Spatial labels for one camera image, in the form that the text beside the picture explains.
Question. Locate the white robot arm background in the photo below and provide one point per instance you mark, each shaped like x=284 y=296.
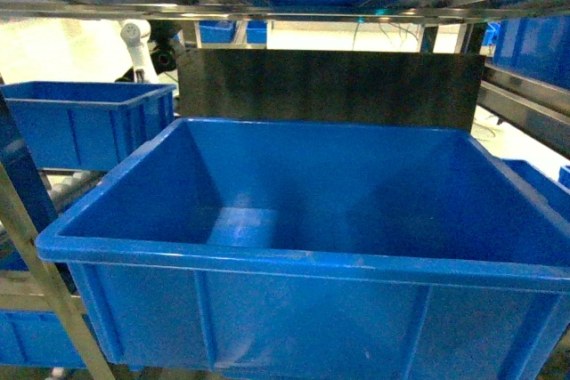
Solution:
x=136 y=36

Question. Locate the large blue target bin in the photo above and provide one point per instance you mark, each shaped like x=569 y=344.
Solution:
x=285 y=250

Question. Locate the dark back panel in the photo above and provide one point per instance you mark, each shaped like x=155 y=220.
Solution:
x=423 y=89

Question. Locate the blue bin middle left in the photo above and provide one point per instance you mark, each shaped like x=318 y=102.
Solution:
x=85 y=125

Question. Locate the blue bin bottom left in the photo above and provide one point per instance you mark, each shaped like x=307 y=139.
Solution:
x=36 y=339

